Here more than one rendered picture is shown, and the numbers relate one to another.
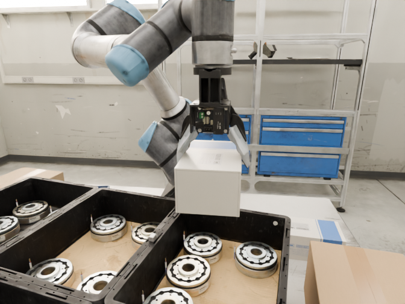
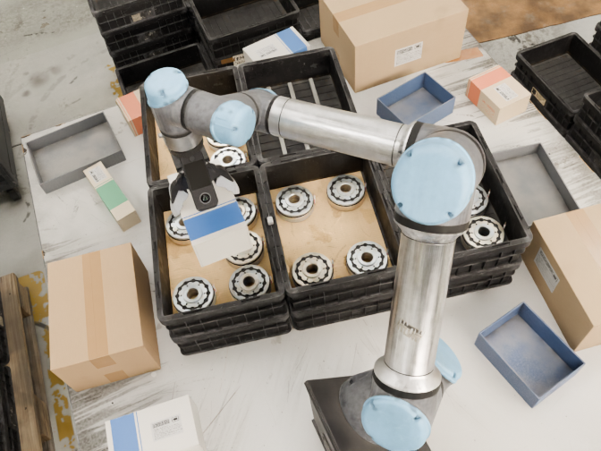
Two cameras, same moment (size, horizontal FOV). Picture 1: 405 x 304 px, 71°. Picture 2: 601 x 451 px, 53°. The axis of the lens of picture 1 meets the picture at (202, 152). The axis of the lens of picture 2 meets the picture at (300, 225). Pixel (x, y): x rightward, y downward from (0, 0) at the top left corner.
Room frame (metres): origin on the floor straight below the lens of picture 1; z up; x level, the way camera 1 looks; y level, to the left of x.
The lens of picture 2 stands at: (1.36, -0.15, 2.17)
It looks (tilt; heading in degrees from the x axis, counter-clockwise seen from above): 56 degrees down; 157
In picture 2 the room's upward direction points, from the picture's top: 8 degrees counter-clockwise
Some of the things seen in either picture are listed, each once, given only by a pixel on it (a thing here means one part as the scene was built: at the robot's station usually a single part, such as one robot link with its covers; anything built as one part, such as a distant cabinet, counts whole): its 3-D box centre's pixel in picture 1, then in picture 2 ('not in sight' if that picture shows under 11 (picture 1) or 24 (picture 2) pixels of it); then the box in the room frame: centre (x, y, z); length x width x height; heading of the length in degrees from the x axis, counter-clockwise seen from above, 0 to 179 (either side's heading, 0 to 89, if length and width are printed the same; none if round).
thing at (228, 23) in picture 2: not in sight; (250, 47); (-0.68, 0.61, 0.37); 0.40 x 0.30 x 0.45; 82
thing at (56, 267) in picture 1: (47, 271); (345, 188); (0.53, 0.35, 0.86); 0.05 x 0.05 x 0.01
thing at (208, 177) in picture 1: (212, 172); (209, 211); (0.57, -0.02, 1.09); 0.20 x 0.12 x 0.09; 172
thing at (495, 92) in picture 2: not in sight; (496, 94); (0.40, 1.01, 0.74); 0.16 x 0.12 x 0.07; 178
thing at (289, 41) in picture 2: not in sight; (277, 56); (-0.16, 0.50, 0.75); 0.20 x 0.12 x 0.09; 91
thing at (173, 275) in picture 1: (188, 269); (242, 247); (0.54, 0.03, 0.86); 0.10 x 0.10 x 0.01
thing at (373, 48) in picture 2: not in sight; (390, 25); (-0.01, 0.87, 0.80); 0.40 x 0.30 x 0.20; 82
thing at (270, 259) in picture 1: (256, 254); (192, 294); (0.60, -0.14, 0.86); 0.10 x 0.10 x 0.01
